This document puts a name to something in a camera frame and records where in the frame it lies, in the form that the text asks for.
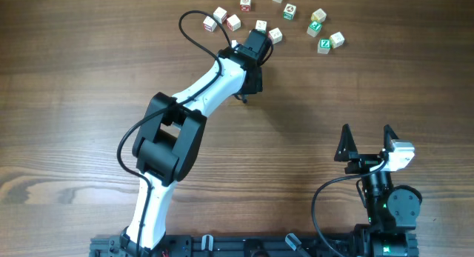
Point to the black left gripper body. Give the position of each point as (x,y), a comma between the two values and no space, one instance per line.
(252,89)

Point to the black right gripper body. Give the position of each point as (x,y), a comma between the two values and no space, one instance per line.
(362,163)

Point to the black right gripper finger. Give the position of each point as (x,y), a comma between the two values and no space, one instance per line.
(346,150)
(390,138)

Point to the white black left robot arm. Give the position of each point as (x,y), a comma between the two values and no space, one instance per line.
(169,136)

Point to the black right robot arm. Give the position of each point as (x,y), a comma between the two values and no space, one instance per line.
(391,210)

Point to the green letter wooden block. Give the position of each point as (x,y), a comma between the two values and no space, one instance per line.
(261,26)

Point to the wooden block number one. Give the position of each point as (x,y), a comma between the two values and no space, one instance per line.
(275,35)

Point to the wooden block animal drawing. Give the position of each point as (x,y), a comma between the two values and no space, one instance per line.
(233,22)

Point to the red edged wooden block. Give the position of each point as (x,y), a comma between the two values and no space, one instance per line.
(220,15)

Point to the wooden block letter Z side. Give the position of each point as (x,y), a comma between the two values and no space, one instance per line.
(209,24)

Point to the red letter Q block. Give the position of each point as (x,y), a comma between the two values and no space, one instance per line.
(245,5)

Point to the green bordered picture block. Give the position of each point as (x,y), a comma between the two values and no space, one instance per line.
(289,11)

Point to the green letter Z block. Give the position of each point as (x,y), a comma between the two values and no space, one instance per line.
(324,46)

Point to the yellow edged wooden block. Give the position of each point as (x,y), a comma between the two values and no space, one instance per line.
(319,15)

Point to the yellow turtle wooden block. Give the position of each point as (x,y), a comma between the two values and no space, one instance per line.
(337,39)

